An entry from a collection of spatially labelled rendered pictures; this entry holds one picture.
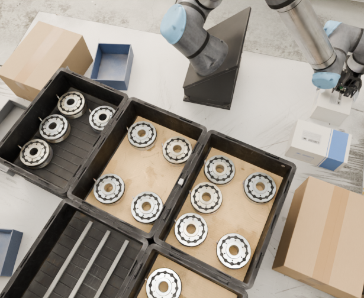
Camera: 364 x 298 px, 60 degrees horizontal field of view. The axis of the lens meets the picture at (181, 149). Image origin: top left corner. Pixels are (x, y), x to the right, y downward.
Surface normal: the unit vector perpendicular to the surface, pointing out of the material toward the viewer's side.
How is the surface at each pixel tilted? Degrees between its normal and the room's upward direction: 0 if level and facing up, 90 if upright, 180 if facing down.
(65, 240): 0
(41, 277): 0
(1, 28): 0
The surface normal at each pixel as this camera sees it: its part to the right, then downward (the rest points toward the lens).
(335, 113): -0.36, 0.86
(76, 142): -0.04, -0.41
